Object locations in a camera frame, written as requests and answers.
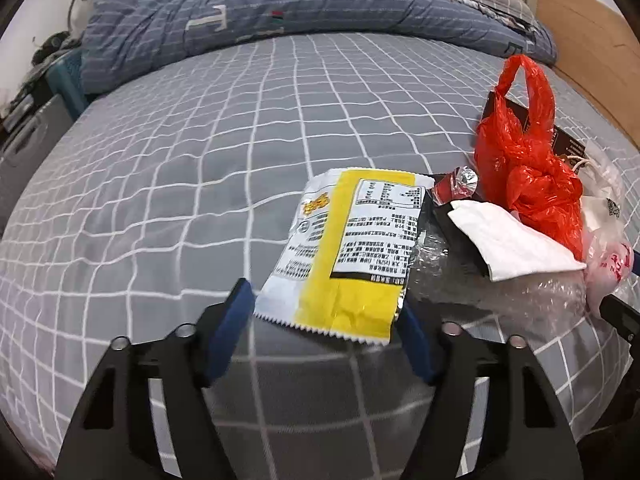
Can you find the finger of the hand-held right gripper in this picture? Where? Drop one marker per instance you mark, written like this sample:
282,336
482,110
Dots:
622,317
637,262

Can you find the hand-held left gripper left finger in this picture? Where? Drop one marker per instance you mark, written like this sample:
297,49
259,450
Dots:
235,320

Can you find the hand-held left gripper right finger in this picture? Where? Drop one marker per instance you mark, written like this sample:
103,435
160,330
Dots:
415,345

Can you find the white plastic bag pink print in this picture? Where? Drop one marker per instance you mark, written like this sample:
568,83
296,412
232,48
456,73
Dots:
605,260

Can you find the yellow white snack packet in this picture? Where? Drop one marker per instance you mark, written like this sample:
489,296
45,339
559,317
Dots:
350,280

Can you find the clear bubble wrap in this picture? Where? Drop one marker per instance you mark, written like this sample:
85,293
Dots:
500,300

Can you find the black packet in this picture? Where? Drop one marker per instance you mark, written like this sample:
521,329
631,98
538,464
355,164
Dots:
452,237

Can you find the white tissue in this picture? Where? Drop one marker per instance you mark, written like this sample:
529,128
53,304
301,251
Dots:
510,240

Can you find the dark brown snack box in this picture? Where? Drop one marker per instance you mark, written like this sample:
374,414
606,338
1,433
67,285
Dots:
567,147

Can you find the red plastic bag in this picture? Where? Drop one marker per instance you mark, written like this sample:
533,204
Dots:
525,175

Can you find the red foil wrapper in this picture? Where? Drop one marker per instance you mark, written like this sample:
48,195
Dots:
450,187

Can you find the grey checked bed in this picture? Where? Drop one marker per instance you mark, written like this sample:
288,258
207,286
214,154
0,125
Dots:
200,160

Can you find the wooden headboard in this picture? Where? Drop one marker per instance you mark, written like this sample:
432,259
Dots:
590,40

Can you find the grey suitcase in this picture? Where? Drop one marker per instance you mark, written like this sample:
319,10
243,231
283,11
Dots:
30,160

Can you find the blue plastic stool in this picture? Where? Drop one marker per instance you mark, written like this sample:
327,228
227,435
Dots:
67,80

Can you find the blue striped quilt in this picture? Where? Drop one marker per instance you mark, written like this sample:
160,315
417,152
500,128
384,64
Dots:
250,15

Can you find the dark clothing pile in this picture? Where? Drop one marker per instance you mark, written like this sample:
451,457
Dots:
52,45

